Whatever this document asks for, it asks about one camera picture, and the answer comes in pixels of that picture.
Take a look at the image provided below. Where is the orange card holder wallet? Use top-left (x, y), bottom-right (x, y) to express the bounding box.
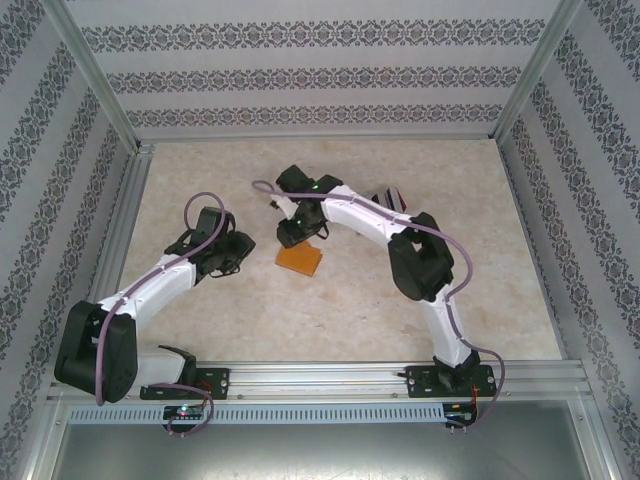
top-left (274, 238), bottom-right (325, 279)

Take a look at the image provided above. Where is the clear acrylic card box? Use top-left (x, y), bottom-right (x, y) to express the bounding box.
top-left (369, 185), bottom-right (409, 214)

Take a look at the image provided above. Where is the small controller circuit board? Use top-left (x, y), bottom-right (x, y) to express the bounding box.
top-left (444, 402), bottom-right (480, 426)
top-left (163, 404), bottom-right (207, 422)

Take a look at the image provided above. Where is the grey sheet metal panel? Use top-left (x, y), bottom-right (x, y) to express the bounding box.
top-left (49, 423), bottom-right (596, 480)

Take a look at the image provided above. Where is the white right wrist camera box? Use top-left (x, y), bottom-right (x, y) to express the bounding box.
top-left (269, 197), bottom-right (297, 219)

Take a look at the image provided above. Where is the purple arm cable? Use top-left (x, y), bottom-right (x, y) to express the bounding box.
top-left (93, 192), bottom-right (236, 437)
top-left (251, 179), bottom-right (506, 432)

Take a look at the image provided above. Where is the aluminium frame cross beam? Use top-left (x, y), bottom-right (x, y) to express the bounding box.
top-left (134, 132), bottom-right (501, 147)

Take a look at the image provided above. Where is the grooved aluminium side rail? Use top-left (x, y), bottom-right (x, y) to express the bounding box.
top-left (69, 142), bottom-right (157, 365)

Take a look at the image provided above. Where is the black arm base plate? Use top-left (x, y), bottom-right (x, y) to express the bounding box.
top-left (405, 364), bottom-right (500, 400)
top-left (141, 368), bottom-right (231, 401)

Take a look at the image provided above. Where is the wide aluminium mounting rail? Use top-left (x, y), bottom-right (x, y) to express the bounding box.
top-left (47, 360), bottom-right (594, 401)

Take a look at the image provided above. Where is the slotted grey cable duct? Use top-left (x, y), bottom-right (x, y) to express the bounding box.
top-left (67, 402), bottom-right (446, 424)

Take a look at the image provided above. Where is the aluminium frame post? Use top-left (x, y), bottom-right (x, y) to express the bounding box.
top-left (47, 0), bottom-right (142, 149)
top-left (491, 0), bottom-right (585, 146)

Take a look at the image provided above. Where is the aluminium lower frame beam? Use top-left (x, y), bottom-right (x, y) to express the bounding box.
top-left (574, 394), bottom-right (624, 480)
top-left (19, 394), bottom-right (71, 480)

